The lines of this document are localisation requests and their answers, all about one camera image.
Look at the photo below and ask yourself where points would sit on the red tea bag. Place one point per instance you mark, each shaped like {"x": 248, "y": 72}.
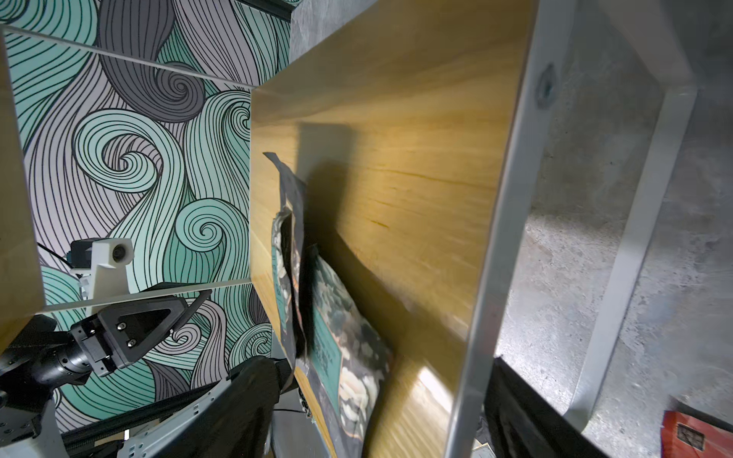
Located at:
{"x": 687, "y": 432}

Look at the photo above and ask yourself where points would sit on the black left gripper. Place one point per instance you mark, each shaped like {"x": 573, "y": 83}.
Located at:
{"x": 130, "y": 330}

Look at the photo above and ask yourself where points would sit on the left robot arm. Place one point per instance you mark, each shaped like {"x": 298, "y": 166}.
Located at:
{"x": 28, "y": 424}

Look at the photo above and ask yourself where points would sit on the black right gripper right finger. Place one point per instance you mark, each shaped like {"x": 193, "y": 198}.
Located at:
{"x": 522, "y": 424}

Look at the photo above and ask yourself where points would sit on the green label tea bag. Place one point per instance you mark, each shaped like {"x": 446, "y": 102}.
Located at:
{"x": 287, "y": 244}

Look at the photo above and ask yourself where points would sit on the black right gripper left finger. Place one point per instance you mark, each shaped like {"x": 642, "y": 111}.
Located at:
{"x": 237, "y": 423}

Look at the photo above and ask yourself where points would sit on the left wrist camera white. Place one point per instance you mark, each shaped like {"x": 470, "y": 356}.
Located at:
{"x": 101, "y": 266}

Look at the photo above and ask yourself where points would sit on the white metal wooden shelf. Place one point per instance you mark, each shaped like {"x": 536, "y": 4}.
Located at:
{"x": 150, "y": 120}

